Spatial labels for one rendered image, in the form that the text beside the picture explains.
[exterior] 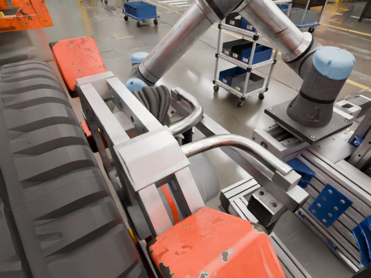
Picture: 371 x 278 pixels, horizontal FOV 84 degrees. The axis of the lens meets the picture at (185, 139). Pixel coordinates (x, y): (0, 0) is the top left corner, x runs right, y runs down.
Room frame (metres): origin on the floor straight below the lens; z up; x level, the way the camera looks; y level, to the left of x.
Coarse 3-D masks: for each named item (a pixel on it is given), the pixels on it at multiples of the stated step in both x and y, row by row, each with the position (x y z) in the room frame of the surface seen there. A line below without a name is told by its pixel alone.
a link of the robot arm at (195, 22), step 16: (208, 0) 0.60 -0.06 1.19; (224, 0) 0.60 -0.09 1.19; (240, 0) 0.63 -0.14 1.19; (192, 16) 0.61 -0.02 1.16; (208, 16) 0.61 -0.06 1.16; (224, 16) 0.61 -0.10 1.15; (176, 32) 0.61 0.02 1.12; (192, 32) 0.60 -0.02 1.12; (160, 48) 0.61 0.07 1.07; (176, 48) 0.60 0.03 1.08; (144, 64) 0.62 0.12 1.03; (160, 64) 0.60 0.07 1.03; (128, 80) 0.60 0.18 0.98; (144, 80) 0.60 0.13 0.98
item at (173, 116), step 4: (168, 108) 0.49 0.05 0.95; (172, 108) 0.49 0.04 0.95; (168, 112) 0.47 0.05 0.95; (172, 112) 0.47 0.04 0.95; (176, 112) 0.47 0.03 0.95; (168, 116) 0.46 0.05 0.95; (172, 116) 0.46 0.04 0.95; (176, 116) 0.47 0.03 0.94; (180, 116) 0.47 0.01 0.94; (168, 120) 0.46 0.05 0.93; (172, 120) 0.46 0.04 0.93; (176, 120) 0.46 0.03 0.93; (180, 120) 0.47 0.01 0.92; (168, 124) 0.46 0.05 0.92; (172, 124) 0.46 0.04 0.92
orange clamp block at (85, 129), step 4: (84, 124) 0.50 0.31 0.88; (84, 128) 0.48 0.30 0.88; (84, 132) 0.47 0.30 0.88; (88, 132) 0.46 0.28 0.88; (100, 132) 0.47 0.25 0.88; (88, 136) 0.45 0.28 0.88; (100, 136) 0.46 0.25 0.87; (88, 140) 0.44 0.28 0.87; (92, 140) 0.45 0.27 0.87; (104, 140) 0.47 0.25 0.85; (92, 144) 0.45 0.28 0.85; (104, 144) 0.46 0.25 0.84; (92, 148) 0.44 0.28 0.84; (96, 148) 0.45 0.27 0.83
